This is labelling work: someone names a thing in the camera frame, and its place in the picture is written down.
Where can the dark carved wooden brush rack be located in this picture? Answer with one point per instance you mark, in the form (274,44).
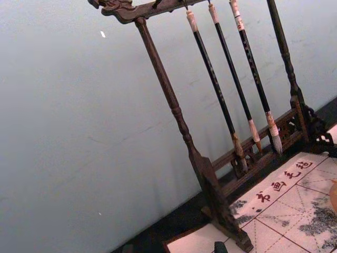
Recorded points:
(158,71)

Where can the black brush with brown tip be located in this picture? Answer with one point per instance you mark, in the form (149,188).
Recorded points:
(209,71)

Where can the black brush with slim tip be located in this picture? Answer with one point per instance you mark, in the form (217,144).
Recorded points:
(233,71)

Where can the black brush with white label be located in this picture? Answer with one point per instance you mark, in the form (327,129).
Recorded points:
(254,71)

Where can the white gridded calligraphy mat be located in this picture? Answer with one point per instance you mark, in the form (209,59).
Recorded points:
(276,226)

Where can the tan round object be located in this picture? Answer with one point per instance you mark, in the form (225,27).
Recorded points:
(334,195)

